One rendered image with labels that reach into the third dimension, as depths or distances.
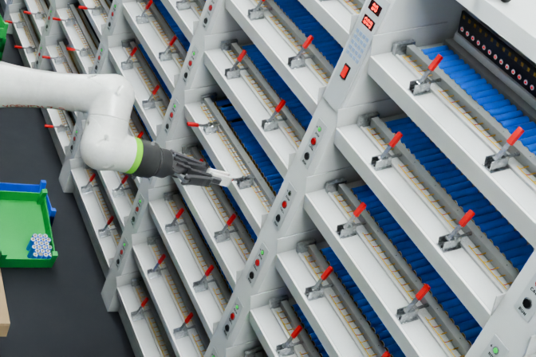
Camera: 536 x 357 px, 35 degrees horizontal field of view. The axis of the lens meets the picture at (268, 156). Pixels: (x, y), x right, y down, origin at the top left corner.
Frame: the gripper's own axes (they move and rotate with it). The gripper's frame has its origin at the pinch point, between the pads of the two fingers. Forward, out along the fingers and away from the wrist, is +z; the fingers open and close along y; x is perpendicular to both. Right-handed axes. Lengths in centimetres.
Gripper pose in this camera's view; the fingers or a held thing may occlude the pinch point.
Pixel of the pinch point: (218, 177)
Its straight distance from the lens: 225.9
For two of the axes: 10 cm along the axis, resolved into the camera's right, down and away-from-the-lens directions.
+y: 4.0, 5.7, -7.2
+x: 5.0, -7.9, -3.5
